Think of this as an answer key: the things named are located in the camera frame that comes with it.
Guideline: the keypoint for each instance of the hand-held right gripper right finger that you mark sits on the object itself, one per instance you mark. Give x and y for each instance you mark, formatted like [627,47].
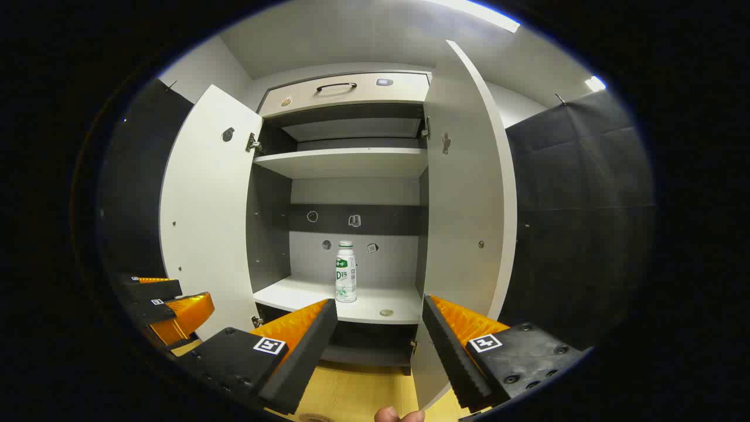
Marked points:
[454,357]

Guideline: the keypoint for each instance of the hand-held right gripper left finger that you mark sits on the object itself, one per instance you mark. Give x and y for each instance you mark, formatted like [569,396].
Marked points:
[304,357]

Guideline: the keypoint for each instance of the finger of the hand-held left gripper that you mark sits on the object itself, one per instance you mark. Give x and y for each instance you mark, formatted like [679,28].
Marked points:
[187,319]
[155,290]

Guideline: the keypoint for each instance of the white door with checkered sticker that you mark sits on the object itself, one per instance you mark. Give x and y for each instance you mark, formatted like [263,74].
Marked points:
[205,223]

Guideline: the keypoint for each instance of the white green-label bottle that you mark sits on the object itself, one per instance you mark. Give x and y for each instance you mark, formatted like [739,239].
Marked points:
[345,275]

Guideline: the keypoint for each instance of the white door with box sticker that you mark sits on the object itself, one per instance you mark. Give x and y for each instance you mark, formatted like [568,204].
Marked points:
[463,223]

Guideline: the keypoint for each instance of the white cabinet shelf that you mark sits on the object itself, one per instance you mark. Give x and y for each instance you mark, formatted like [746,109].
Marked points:
[345,161]
[316,299]

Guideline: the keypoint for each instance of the white cabinet drawer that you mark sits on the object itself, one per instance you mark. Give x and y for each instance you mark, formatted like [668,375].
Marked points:
[363,94]

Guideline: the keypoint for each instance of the black backdrop cloth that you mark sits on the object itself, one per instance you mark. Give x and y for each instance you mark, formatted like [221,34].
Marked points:
[580,205]

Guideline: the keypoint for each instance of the small ceiling light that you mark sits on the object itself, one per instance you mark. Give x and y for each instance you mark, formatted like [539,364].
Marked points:
[595,84]

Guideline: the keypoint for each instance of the long ceiling light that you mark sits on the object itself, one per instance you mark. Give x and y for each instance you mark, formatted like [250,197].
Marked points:
[480,14]

